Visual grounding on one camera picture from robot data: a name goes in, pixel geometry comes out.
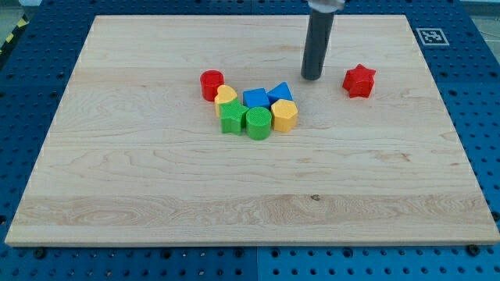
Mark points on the light wooden board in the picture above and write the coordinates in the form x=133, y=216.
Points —
x=135, y=157

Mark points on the green cylinder block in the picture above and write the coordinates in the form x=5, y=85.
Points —
x=258, y=123

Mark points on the blue triangle block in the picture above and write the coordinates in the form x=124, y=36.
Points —
x=281, y=91

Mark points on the yellow black hazard tape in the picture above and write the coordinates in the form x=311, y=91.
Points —
x=14, y=35

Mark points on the green star block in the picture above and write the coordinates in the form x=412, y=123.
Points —
x=233, y=117

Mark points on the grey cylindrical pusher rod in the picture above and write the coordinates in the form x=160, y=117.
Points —
x=316, y=43

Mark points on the red cylinder block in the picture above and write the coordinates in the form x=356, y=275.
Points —
x=210, y=80

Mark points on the blue cube block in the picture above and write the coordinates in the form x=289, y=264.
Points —
x=256, y=98

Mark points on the yellow hexagon block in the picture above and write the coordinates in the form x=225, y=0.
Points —
x=285, y=115

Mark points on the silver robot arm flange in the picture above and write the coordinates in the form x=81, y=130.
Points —
x=326, y=6

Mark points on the yellow heart block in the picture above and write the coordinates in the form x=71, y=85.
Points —
x=225, y=94

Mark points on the white fiducial marker tag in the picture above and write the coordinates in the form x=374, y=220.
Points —
x=432, y=37

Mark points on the red star block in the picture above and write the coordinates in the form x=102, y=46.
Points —
x=359, y=82

